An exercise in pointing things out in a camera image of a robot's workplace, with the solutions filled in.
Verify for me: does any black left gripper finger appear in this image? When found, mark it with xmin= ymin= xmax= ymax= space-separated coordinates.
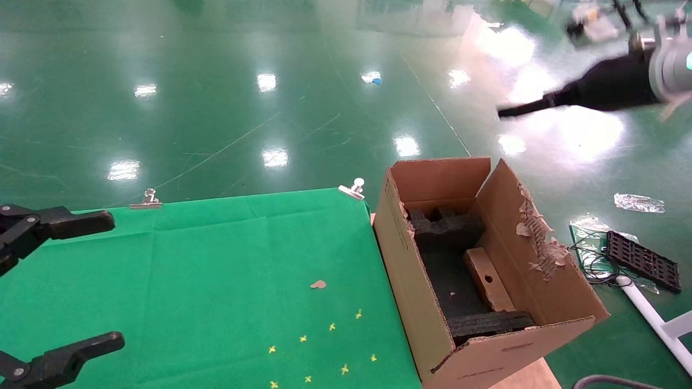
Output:
xmin=0 ymin=332 xmax=126 ymax=389
xmin=0 ymin=204 xmax=116 ymax=277

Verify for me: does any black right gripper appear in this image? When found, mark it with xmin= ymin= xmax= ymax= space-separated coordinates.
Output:
xmin=497 ymin=51 xmax=663 ymax=120

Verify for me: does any white pipe frame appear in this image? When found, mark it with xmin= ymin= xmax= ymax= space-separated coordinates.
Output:
xmin=616 ymin=276 xmax=692 ymax=377

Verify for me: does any dark grey floor cable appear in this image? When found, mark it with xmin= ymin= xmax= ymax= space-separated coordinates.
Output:
xmin=573 ymin=374 xmax=669 ymax=389

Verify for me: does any black foam insert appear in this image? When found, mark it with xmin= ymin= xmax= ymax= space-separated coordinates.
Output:
xmin=403 ymin=205 xmax=536 ymax=347

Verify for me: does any silver binder clip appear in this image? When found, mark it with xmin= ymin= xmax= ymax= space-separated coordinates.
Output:
xmin=130 ymin=188 xmax=163 ymax=210
xmin=338 ymin=178 xmax=366 ymax=202

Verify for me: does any crumpled clear plastic wrapper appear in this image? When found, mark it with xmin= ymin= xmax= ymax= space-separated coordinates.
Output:
xmin=614 ymin=192 xmax=666 ymax=214

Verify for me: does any thin black wire bundle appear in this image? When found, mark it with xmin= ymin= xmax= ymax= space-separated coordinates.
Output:
xmin=570 ymin=232 xmax=628 ymax=286

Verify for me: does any large open cardboard carton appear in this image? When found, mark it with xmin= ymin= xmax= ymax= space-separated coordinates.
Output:
xmin=372 ymin=157 xmax=610 ymax=389

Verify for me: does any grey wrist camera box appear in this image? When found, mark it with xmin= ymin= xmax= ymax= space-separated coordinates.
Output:
xmin=564 ymin=4 xmax=621 ymax=48

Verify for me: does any black perforated tray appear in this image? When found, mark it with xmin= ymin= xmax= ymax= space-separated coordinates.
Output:
xmin=603 ymin=230 xmax=682 ymax=296

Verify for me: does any green table cloth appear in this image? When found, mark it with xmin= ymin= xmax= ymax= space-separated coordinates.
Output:
xmin=0 ymin=187 xmax=423 ymax=389

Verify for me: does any thick black sleeved cable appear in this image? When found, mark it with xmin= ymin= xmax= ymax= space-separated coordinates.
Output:
xmin=610 ymin=0 xmax=650 ymax=23

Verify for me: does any clear plastic bag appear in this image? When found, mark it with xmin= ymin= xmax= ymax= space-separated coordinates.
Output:
xmin=568 ymin=216 xmax=661 ymax=296

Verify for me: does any small taped cardboard box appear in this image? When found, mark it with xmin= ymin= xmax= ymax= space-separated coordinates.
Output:
xmin=463 ymin=246 xmax=517 ymax=314

